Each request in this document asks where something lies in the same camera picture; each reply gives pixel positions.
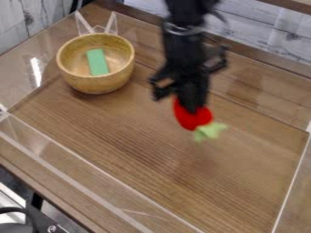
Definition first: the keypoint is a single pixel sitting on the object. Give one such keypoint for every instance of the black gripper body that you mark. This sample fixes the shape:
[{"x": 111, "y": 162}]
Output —
[{"x": 183, "y": 41}]

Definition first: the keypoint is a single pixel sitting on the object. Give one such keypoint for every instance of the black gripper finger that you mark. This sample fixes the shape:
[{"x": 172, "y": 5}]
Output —
[
  {"x": 163, "y": 87},
  {"x": 192, "y": 91}
]

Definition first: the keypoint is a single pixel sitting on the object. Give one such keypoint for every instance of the red plush strawberry fruit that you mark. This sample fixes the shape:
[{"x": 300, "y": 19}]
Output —
[{"x": 199, "y": 122}]

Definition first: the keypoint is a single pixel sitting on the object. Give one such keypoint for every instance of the wooden bowl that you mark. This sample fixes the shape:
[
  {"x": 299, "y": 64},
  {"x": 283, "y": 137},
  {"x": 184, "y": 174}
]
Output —
[{"x": 72, "y": 62}]

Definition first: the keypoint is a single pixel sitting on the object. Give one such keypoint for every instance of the green rectangular block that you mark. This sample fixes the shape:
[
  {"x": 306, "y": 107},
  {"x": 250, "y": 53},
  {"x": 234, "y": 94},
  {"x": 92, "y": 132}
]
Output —
[{"x": 96, "y": 62}]

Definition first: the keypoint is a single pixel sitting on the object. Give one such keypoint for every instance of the clear acrylic tray barrier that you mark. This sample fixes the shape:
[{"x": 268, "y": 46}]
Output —
[{"x": 108, "y": 157}]

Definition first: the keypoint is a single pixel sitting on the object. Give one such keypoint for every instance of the black table leg bracket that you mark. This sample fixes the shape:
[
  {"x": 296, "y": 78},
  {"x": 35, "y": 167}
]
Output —
[{"x": 44, "y": 224}]

